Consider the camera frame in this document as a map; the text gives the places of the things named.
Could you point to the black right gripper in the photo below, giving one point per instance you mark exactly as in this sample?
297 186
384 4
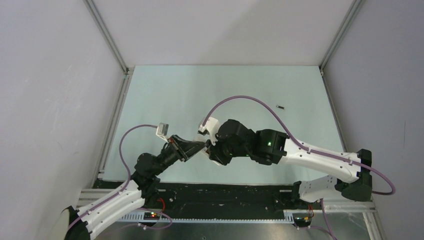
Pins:
215 153

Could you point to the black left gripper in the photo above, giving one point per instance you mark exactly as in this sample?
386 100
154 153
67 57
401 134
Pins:
184 149

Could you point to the white remote control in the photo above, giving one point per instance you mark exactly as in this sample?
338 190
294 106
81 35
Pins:
205 150

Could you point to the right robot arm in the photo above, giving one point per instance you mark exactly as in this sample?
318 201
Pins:
347 173

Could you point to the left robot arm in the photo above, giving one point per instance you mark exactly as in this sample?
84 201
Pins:
87 222

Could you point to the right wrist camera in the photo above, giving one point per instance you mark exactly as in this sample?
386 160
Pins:
209 126

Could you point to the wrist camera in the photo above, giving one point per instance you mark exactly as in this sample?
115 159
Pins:
209 126
162 131

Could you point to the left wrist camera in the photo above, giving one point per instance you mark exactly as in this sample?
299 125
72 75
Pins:
162 131

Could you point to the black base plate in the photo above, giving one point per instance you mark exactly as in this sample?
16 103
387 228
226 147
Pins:
213 200

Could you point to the white cable duct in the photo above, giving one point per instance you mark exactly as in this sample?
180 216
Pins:
148 217

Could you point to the aluminium frame rail left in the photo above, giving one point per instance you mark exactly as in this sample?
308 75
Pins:
115 102

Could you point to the aluminium frame rail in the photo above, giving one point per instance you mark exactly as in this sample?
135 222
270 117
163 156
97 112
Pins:
356 77
115 102

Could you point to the aluminium frame rail right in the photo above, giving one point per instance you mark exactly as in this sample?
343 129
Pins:
356 77

